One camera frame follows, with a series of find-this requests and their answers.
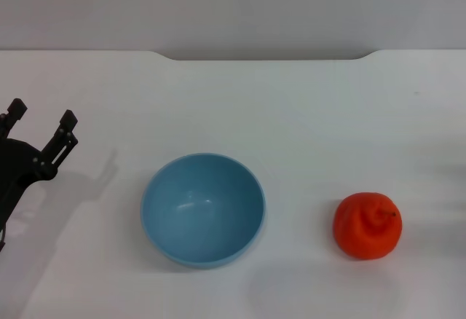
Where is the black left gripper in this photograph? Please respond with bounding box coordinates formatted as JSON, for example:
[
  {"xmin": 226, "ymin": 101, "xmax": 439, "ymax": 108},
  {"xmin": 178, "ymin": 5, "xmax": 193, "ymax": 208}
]
[{"xmin": 0, "ymin": 98, "xmax": 79, "ymax": 253}]

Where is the blue bowl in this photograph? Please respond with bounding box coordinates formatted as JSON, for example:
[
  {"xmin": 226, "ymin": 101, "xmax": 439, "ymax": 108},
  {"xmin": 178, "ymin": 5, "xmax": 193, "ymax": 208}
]
[{"xmin": 141, "ymin": 152, "xmax": 266, "ymax": 270}]

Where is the orange toy fruit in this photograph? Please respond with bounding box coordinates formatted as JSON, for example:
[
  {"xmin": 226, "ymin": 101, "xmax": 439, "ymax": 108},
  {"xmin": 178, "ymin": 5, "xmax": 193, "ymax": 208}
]
[{"xmin": 333, "ymin": 192, "xmax": 403, "ymax": 261}]

